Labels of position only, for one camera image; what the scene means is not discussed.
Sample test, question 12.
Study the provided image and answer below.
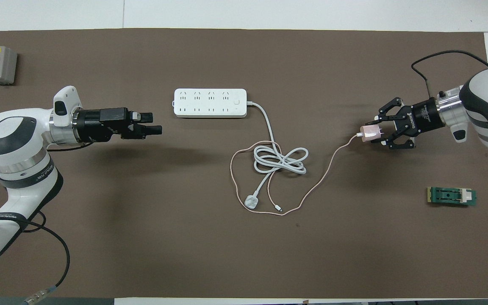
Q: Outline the pink charging cable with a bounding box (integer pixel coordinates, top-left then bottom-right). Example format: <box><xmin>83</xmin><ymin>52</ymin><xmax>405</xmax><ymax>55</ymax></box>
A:
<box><xmin>230</xmin><ymin>133</ymin><xmax>365</xmax><ymax>216</ymax></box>

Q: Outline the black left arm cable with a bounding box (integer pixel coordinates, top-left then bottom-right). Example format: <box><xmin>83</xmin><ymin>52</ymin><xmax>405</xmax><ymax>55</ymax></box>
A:
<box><xmin>0</xmin><ymin>142</ymin><xmax>96</xmax><ymax>305</ymax></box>

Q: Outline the green knife switch block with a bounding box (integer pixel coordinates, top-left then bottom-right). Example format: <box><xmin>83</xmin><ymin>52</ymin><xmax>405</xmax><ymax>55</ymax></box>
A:
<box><xmin>427</xmin><ymin>187</ymin><xmax>477</xmax><ymax>207</ymax></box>

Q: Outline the white power strip cable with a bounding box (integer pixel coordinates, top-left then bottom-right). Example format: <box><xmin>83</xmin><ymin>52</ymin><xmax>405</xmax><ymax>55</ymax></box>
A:
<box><xmin>244</xmin><ymin>101</ymin><xmax>310</xmax><ymax>211</ymax></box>

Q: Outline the pink charger adapter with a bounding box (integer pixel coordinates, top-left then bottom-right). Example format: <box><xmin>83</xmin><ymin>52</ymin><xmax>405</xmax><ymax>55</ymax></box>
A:
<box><xmin>361</xmin><ymin>124</ymin><xmax>385</xmax><ymax>143</ymax></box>

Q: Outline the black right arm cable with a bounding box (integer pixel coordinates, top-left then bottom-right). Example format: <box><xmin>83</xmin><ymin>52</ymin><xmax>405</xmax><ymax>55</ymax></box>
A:
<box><xmin>410</xmin><ymin>50</ymin><xmax>488</xmax><ymax>242</ymax></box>

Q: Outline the brown table mat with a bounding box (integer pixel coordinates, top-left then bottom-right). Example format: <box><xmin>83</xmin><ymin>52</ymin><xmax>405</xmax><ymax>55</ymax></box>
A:
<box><xmin>0</xmin><ymin>28</ymin><xmax>488</xmax><ymax>298</ymax></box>

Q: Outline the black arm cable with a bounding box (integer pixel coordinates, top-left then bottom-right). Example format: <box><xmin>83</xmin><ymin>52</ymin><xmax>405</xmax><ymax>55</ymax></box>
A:
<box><xmin>0</xmin><ymin>142</ymin><xmax>96</xmax><ymax>305</ymax></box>
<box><xmin>410</xmin><ymin>50</ymin><xmax>488</xmax><ymax>242</ymax></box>

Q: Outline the white power strip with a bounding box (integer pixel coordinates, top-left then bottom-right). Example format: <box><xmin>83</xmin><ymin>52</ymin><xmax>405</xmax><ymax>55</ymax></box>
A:
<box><xmin>173</xmin><ymin>88</ymin><xmax>247</xmax><ymax>119</ymax></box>

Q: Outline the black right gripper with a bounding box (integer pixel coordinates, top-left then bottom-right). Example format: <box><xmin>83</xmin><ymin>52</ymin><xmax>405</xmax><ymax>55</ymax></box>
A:
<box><xmin>374</xmin><ymin>97</ymin><xmax>446</xmax><ymax>151</ymax></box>

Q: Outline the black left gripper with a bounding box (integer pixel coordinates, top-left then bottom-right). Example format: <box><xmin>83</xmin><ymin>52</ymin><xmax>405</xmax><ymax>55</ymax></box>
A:
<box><xmin>77</xmin><ymin>107</ymin><xmax>163</xmax><ymax>143</ymax></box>

